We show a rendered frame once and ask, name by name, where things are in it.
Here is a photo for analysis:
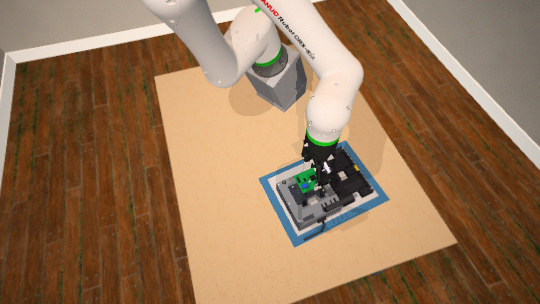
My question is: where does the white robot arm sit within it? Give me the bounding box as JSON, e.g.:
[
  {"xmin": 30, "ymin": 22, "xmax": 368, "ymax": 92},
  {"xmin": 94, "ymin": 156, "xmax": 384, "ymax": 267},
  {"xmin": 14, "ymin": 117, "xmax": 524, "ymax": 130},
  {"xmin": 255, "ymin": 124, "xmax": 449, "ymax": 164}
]
[{"xmin": 141, "ymin": 0, "xmax": 364, "ymax": 156}]

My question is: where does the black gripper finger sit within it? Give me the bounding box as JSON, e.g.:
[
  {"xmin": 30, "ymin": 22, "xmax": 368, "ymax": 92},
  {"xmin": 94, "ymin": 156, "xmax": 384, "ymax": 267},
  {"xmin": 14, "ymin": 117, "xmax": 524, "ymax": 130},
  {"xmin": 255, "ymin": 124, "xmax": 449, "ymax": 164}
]
[
  {"xmin": 313, "ymin": 159, "xmax": 333, "ymax": 191},
  {"xmin": 301, "ymin": 139, "xmax": 312, "ymax": 172}
]

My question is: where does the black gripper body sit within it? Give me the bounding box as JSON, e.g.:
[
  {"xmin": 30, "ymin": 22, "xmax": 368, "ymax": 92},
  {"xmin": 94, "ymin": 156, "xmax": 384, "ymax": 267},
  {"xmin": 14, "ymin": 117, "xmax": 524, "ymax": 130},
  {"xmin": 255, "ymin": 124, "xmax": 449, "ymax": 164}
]
[{"xmin": 306, "ymin": 148, "xmax": 331, "ymax": 166}]

